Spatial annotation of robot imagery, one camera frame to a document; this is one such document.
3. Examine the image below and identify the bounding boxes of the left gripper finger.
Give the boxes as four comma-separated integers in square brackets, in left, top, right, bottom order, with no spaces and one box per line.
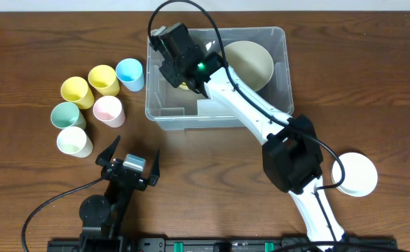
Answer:
[95,135,121,167]
[148,150,160,186]

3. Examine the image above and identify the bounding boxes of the yellow small bowl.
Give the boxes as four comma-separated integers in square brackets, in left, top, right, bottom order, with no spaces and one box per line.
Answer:
[179,82,189,90]

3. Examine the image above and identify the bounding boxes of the large beige bowl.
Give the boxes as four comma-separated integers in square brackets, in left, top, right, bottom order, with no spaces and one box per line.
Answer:
[224,41,274,92]

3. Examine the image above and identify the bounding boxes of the white small bowl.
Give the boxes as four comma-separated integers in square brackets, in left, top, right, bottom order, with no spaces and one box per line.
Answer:
[337,152,378,197]

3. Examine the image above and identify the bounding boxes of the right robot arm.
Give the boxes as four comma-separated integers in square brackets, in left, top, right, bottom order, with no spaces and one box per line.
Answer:
[149,23,345,251]

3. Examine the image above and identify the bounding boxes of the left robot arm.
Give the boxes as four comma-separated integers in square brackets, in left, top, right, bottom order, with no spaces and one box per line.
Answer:
[79,136,160,239]

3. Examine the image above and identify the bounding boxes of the white label in container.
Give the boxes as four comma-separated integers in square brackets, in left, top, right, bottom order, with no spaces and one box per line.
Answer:
[197,99,234,116]

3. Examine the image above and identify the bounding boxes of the clear plastic storage container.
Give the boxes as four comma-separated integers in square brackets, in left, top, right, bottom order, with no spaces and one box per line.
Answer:
[145,27,294,131]

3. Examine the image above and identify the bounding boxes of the cream white plastic cup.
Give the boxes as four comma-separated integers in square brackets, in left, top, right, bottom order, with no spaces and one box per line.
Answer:
[56,127,93,158]

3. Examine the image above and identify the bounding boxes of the pink plastic cup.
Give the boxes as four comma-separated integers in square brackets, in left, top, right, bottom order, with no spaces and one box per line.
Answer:
[93,96,125,128]

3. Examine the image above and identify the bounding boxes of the light blue plastic cup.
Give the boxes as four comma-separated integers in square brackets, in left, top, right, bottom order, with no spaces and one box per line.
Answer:
[116,58,145,92]

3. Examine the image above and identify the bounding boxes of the mint green plastic cup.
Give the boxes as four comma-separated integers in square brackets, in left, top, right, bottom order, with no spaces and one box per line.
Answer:
[50,101,86,130]

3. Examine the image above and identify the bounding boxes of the yellow plastic cup left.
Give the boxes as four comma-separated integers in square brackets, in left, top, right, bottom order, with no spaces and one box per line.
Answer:
[60,76,95,109]

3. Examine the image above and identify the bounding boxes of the yellow plastic cup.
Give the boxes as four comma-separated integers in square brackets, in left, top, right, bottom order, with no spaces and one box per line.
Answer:
[60,76,95,109]
[88,64,120,96]

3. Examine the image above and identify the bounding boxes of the yellow plastic cup upper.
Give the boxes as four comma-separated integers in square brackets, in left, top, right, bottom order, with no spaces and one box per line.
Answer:
[88,64,120,96]

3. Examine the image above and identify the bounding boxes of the right black cable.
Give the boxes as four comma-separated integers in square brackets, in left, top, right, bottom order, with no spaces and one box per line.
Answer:
[147,0,346,192]

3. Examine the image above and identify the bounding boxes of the black cable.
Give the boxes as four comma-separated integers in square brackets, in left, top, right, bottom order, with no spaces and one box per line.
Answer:
[147,0,346,192]
[21,176,106,252]

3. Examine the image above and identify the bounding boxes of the left black cable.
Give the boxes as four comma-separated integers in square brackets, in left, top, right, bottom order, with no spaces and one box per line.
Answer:
[21,176,106,252]

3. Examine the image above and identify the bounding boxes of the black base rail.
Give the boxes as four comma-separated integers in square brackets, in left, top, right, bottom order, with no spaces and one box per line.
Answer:
[47,237,399,252]

